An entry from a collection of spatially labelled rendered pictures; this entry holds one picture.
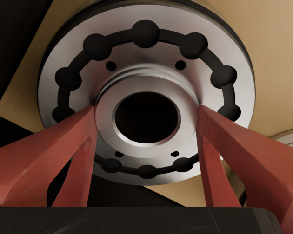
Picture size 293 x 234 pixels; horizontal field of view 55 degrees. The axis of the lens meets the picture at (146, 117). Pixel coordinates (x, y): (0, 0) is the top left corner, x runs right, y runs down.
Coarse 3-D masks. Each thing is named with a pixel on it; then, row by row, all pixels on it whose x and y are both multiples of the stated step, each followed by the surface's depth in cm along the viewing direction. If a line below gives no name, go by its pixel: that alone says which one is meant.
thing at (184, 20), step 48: (144, 0) 10; (96, 48) 12; (144, 48) 11; (192, 48) 12; (240, 48) 11; (48, 96) 13; (96, 96) 13; (240, 96) 13; (96, 144) 14; (192, 144) 14
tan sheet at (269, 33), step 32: (64, 0) 13; (224, 0) 13; (256, 0) 13; (288, 0) 13; (256, 32) 14; (288, 32) 14; (32, 64) 15; (256, 64) 15; (288, 64) 15; (32, 96) 16; (160, 96) 16; (256, 96) 17; (288, 96) 17; (32, 128) 18; (256, 128) 18; (288, 128) 18; (224, 160) 20; (160, 192) 21; (192, 192) 22
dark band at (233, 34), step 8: (104, 0) 11; (112, 0) 11; (120, 0) 11; (176, 0) 11; (184, 0) 11; (88, 8) 11; (96, 8) 11; (200, 8) 11; (80, 16) 11; (216, 16) 11; (224, 24) 11; (232, 32) 12; (56, 40) 12; (240, 40) 12; (48, 48) 12; (248, 56) 12; (40, 64) 12
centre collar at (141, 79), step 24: (120, 72) 12; (144, 72) 12; (168, 72) 12; (120, 96) 12; (168, 96) 12; (192, 96) 12; (96, 120) 13; (192, 120) 13; (120, 144) 14; (144, 144) 14; (168, 144) 14
